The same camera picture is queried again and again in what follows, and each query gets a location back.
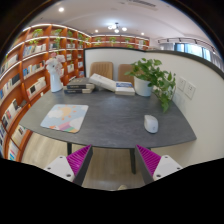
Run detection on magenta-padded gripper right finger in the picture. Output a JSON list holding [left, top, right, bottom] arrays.
[[134, 144, 183, 185]]

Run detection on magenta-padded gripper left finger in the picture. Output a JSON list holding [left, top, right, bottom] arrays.
[[44, 144, 94, 187]]

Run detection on light grey computer mouse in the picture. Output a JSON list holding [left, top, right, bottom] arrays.
[[143, 114, 159, 134]]

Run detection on pastel cartoon print mouse pad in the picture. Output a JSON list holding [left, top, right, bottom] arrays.
[[40, 103, 90, 134]]

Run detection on thin dark hardcover book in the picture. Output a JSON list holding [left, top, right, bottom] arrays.
[[63, 87, 94, 95]]

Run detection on green plant in white pot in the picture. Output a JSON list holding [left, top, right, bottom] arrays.
[[124, 58, 177, 113]]

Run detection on white book with blue cover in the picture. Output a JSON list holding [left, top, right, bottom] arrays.
[[114, 81, 136, 96]]

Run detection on thick dark hardcover book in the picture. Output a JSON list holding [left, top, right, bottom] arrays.
[[66, 77, 95, 90]]

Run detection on thick white book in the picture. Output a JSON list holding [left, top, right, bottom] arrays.
[[88, 73, 118, 93]]

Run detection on white vase with pink flowers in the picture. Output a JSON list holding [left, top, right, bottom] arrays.
[[45, 52, 67, 93]]

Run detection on tan upholstered chair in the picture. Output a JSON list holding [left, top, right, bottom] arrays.
[[117, 63, 136, 84], [89, 61, 114, 81]]

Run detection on orange wooden bookshelf unit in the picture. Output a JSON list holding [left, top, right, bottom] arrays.
[[0, 23, 151, 163]]

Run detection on ceiling lights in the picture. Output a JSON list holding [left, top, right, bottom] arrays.
[[107, 22, 128, 34]]

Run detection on white wall socket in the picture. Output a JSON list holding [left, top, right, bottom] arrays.
[[184, 81, 197, 100], [176, 76, 187, 93]]

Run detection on window with dark frame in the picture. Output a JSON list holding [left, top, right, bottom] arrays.
[[158, 37, 223, 69]]

